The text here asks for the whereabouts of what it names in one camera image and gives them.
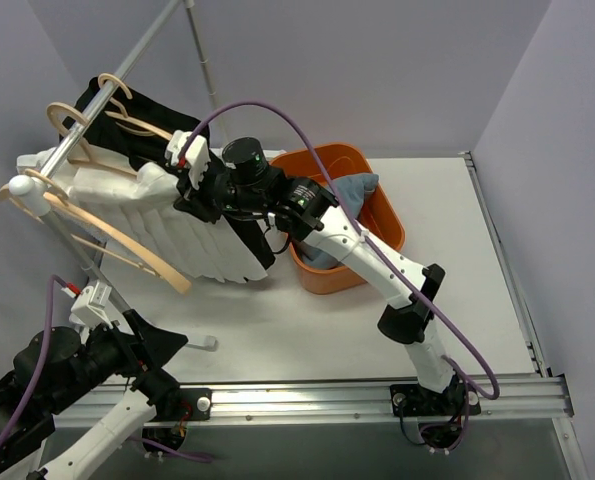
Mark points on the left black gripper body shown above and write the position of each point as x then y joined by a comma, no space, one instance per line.
140,356

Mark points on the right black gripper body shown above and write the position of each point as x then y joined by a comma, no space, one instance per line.
197,198

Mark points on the white pleated skirt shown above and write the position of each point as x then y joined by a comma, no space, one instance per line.
140,204

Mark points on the wooden hanger for denim skirt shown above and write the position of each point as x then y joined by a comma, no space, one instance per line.
31,192

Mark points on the blue denim skirt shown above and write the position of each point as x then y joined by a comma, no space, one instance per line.
354,191

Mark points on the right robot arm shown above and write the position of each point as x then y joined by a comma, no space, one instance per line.
248,187

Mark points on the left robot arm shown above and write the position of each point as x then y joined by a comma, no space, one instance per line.
58,368

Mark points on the wooden hanger for black skirt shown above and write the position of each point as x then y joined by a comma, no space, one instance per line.
124,120

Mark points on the black skirt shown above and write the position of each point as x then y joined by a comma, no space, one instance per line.
115,129

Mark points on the orange plastic basket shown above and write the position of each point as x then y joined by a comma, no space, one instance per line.
377,214

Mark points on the white metal clothes rack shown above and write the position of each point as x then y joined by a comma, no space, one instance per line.
72,122

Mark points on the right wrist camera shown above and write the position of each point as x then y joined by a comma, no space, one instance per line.
194,159

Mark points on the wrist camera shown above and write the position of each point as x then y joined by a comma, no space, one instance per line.
89,308
194,159

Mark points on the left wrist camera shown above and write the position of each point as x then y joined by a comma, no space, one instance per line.
89,308

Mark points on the aluminium mounting rail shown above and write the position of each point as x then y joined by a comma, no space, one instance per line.
368,401

